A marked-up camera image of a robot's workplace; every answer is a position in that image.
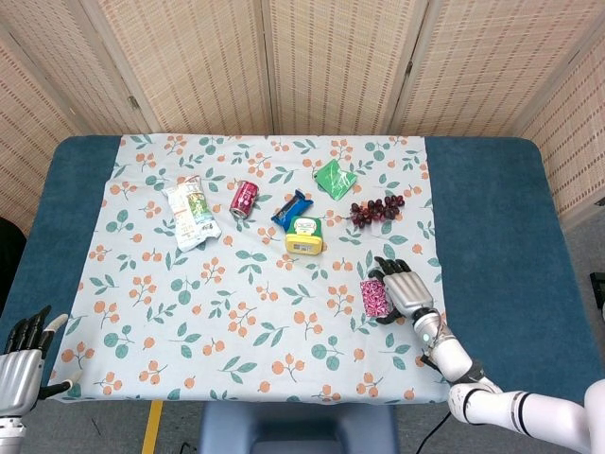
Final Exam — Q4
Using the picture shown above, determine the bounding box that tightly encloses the woven folding screen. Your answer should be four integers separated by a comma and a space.
0, 0, 605, 228

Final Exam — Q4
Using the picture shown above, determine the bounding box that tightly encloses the green foil packet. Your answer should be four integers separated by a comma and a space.
311, 158, 358, 201

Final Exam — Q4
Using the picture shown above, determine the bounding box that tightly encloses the white crumpled snack bag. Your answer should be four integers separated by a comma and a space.
163, 174, 222, 253

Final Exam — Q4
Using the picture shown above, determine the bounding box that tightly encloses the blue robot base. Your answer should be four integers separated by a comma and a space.
198, 401, 401, 454

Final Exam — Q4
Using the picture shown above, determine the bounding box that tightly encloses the black bulky object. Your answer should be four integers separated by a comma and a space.
0, 217, 27, 304

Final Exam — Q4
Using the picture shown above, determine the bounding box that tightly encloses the white black floor object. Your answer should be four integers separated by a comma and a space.
589, 271, 605, 308

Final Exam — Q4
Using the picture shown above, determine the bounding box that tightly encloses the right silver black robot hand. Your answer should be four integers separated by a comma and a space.
368, 256, 435, 327

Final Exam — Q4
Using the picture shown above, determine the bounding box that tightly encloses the yellow green plastic box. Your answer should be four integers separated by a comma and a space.
284, 215, 326, 255

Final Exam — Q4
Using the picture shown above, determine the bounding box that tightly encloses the blue snack wrapper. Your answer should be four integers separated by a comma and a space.
270, 189, 315, 233

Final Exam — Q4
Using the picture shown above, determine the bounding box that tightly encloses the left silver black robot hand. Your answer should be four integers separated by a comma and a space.
0, 305, 82, 416

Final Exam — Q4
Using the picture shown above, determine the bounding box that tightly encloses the pink patterned packet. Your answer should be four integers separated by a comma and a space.
359, 278, 392, 317

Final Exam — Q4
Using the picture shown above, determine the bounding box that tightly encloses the floral fruit print tablecloth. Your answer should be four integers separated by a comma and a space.
46, 133, 456, 404

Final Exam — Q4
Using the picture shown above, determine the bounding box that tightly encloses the purple grape bunch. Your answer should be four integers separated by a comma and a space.
348, 193, 406, 230

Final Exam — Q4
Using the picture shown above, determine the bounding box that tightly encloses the red soda can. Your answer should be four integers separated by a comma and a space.
229, 180, 260, 218

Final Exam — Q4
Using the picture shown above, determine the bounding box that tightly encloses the yellow floor tape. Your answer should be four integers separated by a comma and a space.
141, 400, 164, 454

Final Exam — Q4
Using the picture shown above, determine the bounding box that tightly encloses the blue table cover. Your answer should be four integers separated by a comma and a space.
0, 134, 599, 408

